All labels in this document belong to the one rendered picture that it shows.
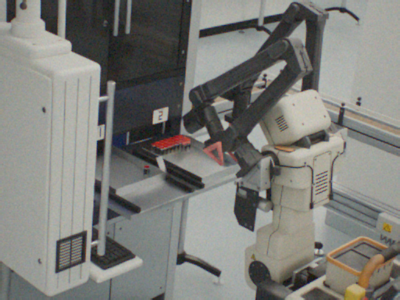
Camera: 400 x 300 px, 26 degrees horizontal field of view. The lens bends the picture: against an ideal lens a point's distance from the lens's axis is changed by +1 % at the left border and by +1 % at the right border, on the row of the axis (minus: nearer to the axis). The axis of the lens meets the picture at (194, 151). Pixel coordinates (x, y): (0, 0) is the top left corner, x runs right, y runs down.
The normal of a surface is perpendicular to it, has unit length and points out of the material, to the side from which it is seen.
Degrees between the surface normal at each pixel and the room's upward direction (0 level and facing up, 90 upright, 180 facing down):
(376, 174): 90
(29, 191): 90
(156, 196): 0
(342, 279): 92
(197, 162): 0
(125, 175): 0
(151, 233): 90
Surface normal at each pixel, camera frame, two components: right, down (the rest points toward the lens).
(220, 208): 0.09, -0.91
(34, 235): -0.71, 0.22
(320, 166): 0.73, 0.21
